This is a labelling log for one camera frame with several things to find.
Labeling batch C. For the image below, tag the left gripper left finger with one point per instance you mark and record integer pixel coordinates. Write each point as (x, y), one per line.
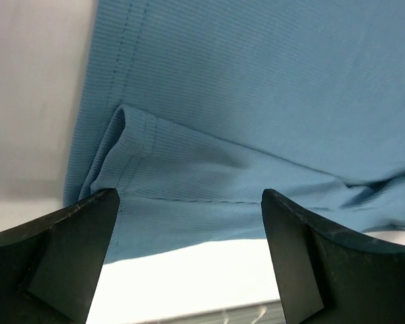
(50, 266)

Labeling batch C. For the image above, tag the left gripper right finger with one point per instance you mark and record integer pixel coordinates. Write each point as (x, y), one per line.
(328, 273)

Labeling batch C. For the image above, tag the light blue tank top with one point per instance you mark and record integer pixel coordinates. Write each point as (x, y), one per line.
(191, 109)

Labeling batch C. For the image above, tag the aluminium rail frame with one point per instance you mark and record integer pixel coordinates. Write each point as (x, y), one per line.
(259, 312)

